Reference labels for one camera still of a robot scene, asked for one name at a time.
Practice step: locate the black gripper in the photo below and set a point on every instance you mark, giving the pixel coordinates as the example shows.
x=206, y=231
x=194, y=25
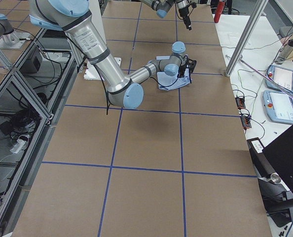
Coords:
x=185, y=12
x=184, y=67

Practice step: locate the light blue t-shirt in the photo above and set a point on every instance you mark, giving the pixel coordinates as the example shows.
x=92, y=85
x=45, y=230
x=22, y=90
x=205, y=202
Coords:
x=167, y=83

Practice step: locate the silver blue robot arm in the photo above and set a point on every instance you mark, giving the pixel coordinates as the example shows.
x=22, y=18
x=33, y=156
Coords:
x=163, y=7
x=74, y=18

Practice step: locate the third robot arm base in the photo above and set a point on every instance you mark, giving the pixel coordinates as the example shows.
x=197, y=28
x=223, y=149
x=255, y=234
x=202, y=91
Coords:
x=7, y=32

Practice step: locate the red cylinder bottle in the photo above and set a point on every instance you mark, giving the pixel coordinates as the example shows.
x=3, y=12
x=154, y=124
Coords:
x=219, y=10

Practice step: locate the far blue teach pendant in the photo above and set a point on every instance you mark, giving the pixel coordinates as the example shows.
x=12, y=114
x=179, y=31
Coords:
x=281, y=76

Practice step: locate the blue teach pendant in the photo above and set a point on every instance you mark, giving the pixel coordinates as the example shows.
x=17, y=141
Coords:
x=281, y=76
x=278, y=106

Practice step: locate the near blue teach pendant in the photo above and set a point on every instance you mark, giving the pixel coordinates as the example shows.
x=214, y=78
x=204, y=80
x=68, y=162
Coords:
x=278, y=106

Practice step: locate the clear water bottle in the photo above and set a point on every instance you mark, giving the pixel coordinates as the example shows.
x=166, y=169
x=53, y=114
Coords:
x=284, y=52

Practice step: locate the black laptop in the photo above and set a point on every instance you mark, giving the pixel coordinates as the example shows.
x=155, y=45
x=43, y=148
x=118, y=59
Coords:
x=279, y=154

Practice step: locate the black monitor stand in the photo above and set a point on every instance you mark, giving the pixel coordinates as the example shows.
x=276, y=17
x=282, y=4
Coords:
x=277, y=200

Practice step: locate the white power strip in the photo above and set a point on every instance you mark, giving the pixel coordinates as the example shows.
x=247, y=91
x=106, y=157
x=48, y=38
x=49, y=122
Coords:
x=16, y=148

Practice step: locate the aluminium frame post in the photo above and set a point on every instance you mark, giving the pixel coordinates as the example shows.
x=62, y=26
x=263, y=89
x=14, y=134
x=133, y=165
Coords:
x=250, y=25

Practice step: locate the white camera mast pedestal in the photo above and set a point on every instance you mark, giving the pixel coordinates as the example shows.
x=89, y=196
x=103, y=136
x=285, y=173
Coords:
x=94, y=71

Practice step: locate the green handled reacher grabber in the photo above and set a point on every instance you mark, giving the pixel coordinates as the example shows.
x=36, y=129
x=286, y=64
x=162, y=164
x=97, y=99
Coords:
x=281, y=88

